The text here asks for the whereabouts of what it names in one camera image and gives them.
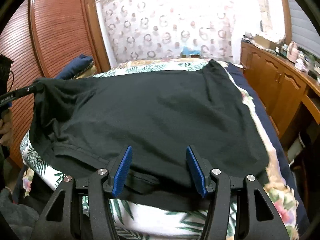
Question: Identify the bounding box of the blue item behind bed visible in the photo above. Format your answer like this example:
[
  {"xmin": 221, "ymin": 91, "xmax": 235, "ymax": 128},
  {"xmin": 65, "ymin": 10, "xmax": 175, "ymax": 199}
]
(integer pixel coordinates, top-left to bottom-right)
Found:
[{"xmin": 180, "ymin": 47, "xmax": 202, "ymax": 59}]

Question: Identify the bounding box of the wooden sideboard cabinet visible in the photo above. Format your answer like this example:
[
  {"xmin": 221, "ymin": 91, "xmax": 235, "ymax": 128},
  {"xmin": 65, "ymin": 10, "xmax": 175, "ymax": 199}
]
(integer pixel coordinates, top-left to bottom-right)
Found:
[{"xmin": 240, "ymin": 41, "xmax": 319, "ymax": 144}]

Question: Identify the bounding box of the pink kettle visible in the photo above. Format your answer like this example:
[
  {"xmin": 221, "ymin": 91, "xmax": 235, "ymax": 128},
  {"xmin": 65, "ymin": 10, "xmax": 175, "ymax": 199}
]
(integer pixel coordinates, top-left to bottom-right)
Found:
[{"xmin": 287, "ymin": 41, "xmax": 299, "ymax": 63}]

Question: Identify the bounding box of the cardboard box on cabinet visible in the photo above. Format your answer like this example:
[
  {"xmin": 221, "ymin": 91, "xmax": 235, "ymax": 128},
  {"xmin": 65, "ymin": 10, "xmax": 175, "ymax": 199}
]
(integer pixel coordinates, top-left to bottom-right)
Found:
[{"xmin": 254, "ymin": 35, "xmax": 276, "ymax": 50}]

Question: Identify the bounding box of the person left hand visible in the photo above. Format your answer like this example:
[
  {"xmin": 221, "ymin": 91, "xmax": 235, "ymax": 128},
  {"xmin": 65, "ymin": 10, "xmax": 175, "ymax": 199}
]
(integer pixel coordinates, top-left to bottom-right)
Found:
[{"xmin": 0, "ymin": 109, "xmax": 14, "ymax": 148}]

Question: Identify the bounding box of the bed with leaf sheet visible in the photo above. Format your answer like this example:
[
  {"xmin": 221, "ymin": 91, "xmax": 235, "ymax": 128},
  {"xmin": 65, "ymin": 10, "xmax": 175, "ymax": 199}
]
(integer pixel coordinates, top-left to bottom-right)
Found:
[{"xmin": 27, "ymin": 61, "xmax": 295, "ymax": 239}]

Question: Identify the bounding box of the grey window blind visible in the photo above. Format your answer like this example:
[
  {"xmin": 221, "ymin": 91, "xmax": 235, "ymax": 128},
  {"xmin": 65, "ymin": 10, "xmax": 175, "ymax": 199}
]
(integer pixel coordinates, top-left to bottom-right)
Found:
[{"xmin": 288, "ymin": 0, "xmax": 319, "ymax": 57}]

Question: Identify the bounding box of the folded navy garment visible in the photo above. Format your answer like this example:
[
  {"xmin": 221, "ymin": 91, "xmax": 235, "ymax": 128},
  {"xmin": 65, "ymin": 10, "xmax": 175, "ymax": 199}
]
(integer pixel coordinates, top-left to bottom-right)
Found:
[{"xmin": 55, "ymin": 54, "xmax": 93, "ymax": 80}]

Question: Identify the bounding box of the wooden louvered wardrobe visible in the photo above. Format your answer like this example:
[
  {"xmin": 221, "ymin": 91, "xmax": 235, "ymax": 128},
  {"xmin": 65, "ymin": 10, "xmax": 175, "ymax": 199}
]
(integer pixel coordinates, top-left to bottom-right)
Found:
[{"xmin": 0, "ymin": 0, "xmax": 111, "ymax": 168}]

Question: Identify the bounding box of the circle patterned curtain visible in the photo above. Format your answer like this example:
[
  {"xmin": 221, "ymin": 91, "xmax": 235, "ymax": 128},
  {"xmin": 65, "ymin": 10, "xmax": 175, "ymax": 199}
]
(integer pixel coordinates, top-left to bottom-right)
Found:
[{"xmin": 96, "ymin": 0, "xmax": 240, "ymax": 63}]

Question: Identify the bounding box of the black printed t-shirt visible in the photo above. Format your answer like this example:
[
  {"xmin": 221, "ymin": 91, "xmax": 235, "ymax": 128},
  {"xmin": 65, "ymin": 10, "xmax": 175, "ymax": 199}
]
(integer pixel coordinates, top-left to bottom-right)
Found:
[{"xmin": 29, "ymin": 61, "xmax": 269, "ymax": 211}]

